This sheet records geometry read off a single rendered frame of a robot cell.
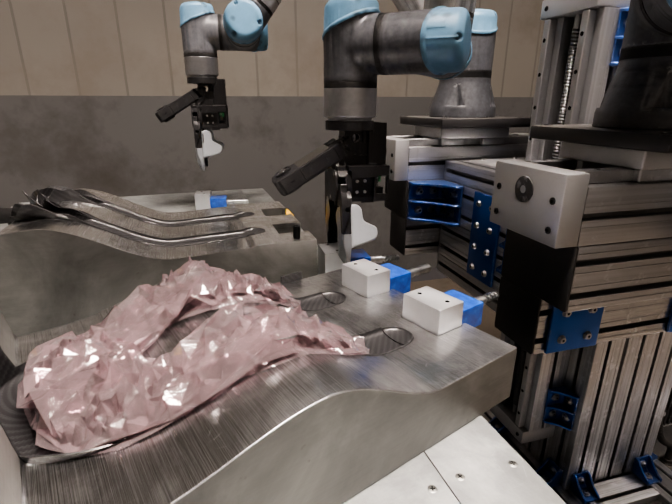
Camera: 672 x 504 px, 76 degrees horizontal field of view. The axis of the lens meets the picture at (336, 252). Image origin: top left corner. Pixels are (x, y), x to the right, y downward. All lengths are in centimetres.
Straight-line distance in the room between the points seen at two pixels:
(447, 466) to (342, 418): 12
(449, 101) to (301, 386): 86
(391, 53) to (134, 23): 186
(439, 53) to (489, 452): 44
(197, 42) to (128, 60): 126
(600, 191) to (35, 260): 66
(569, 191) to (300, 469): 42
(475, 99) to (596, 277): 55
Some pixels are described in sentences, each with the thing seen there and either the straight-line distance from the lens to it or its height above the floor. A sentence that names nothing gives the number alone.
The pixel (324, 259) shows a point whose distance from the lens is 66.
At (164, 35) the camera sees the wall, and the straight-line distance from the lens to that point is 235.
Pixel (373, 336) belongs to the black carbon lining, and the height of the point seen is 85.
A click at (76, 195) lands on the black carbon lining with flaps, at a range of 75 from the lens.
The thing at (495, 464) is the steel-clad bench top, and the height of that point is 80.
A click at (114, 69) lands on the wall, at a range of 236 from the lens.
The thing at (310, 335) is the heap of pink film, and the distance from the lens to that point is 33.
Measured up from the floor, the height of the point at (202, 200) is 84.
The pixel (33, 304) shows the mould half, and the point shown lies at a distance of 63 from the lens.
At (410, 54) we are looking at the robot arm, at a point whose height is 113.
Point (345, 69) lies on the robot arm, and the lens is 62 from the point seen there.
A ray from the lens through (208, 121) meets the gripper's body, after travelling 112.
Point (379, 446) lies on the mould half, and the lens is 35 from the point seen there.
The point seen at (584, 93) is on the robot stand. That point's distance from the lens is 92.
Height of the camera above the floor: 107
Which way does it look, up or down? 19 degrees down
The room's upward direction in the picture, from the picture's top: straight up
